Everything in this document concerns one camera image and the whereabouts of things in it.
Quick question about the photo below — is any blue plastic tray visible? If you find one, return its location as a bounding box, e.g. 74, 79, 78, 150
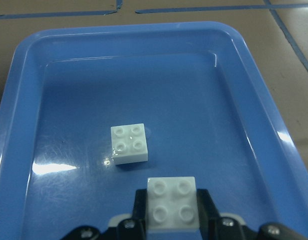
0, 22, 308, 240

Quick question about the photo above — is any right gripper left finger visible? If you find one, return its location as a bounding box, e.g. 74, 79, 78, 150
62, 189, 147, 240

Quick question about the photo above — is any white block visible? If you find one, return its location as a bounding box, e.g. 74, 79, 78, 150
111, 123, 148, 165
146, 176, 199, 232

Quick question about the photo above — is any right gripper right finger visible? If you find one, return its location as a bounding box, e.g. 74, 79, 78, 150
196, 188, 307, 240

